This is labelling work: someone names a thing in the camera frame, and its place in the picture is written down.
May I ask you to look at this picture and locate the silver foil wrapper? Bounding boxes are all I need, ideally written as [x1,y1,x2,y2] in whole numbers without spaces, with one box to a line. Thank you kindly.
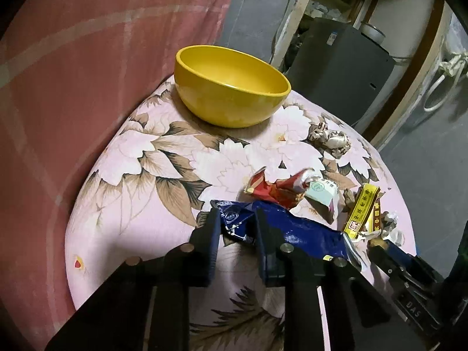
[351,211,405,247]

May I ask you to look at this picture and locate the steel pot on refrigerator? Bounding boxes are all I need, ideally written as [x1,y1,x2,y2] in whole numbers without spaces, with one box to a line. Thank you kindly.
[359,22,386,46]

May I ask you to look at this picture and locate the dark blue snack wrapper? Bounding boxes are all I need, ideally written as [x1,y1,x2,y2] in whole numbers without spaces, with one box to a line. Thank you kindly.
[211,200,370,271]

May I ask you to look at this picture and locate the red snack wrapper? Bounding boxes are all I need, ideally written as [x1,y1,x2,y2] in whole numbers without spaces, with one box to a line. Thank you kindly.
[244,167,322,210]

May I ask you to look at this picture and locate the wooden door frame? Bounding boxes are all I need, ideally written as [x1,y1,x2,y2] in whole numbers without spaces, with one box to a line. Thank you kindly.
[290,0,448,143]

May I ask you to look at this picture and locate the yellow bowl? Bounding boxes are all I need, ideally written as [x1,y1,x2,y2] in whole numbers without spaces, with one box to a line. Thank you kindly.
[174,45,291,128]

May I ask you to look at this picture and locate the pink floral tablecloth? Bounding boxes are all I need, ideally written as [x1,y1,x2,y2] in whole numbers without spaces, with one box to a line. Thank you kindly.
[64,75,418,351]

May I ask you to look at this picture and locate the red checked cloth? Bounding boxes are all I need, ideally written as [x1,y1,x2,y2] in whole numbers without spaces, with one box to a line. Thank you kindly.
[1,0,231,350]

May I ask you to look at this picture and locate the yellow brown snack wrapper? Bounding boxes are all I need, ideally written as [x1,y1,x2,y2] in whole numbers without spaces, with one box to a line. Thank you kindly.
[343,183,381,240]

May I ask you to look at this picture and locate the white rubber gloves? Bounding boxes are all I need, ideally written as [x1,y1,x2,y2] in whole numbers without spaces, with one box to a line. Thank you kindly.
[439,51,467,78]

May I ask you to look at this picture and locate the white green paper packet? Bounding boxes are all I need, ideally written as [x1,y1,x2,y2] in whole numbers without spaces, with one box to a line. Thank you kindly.
[304,177,339,212]

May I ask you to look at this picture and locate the grey refrigerator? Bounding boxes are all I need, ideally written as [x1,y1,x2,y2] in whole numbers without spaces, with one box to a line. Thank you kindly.
[286,18,395,125]

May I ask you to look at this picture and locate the silver brown wrapper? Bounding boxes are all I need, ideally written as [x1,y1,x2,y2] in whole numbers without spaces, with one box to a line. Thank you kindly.
[307,122,351,159]

